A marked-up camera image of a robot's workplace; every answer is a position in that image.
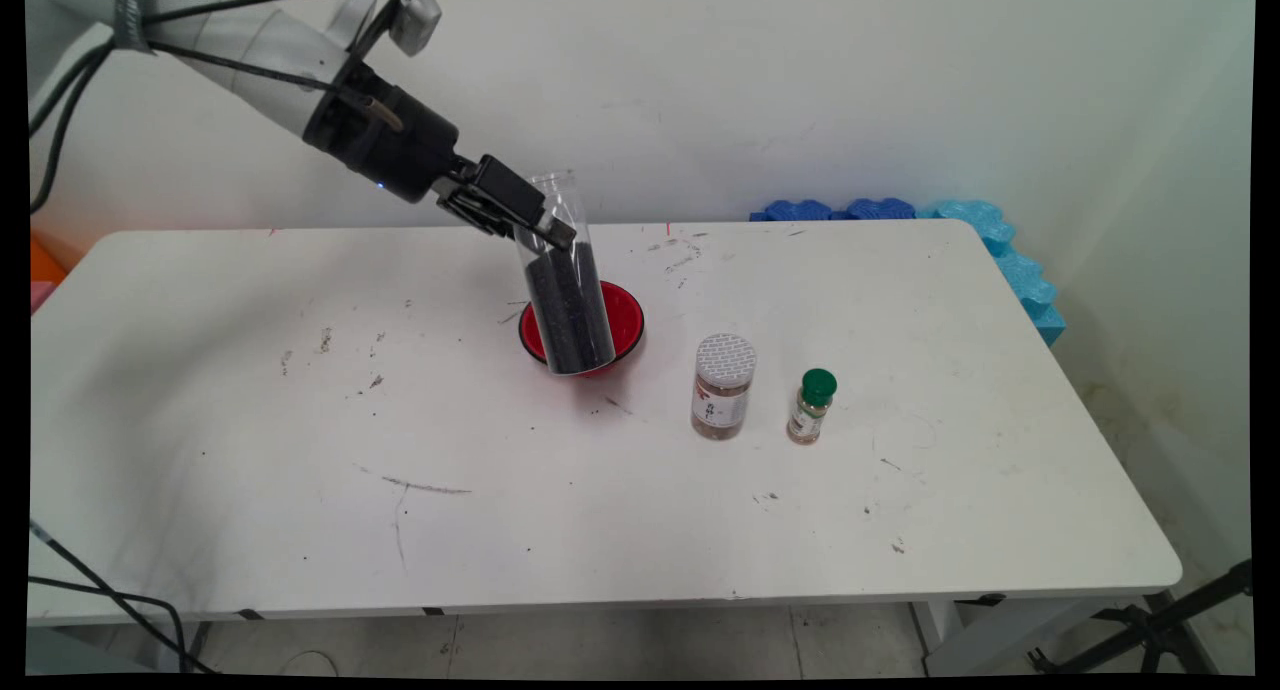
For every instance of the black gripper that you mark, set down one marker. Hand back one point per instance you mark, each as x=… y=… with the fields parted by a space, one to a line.
x=390 y=140

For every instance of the clear jar of black seeds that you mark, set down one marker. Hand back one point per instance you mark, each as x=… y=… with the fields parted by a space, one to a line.
x=570 y=310

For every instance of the red bowl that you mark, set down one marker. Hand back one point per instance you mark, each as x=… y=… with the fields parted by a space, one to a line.
x=625 y=320

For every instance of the spice jar with silver lid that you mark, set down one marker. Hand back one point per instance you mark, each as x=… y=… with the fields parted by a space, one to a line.
x=722 y=395

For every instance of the dark blue foam tile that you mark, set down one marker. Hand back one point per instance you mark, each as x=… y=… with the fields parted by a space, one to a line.
x=880 y=209
x=795 y=211

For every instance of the small spice bottle green cap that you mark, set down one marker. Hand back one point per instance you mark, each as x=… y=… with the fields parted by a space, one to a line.
x=812 y=405

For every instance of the orange foam tile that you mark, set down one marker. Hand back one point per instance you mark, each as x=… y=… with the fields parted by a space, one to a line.
x=42 y=260

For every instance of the pink foam tile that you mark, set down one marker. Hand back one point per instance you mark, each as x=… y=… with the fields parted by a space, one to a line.
x=40 y=295

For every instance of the light blue foam tile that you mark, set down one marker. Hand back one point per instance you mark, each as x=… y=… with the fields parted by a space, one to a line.
x=1020 y=270

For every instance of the white table leg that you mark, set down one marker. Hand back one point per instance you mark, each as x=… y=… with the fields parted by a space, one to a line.
x=1000 y=635

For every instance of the black tripod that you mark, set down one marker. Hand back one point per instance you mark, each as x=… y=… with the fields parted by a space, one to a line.
x=1160 y=625

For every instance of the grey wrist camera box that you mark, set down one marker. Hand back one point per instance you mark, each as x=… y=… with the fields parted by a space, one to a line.
x=415 y=20

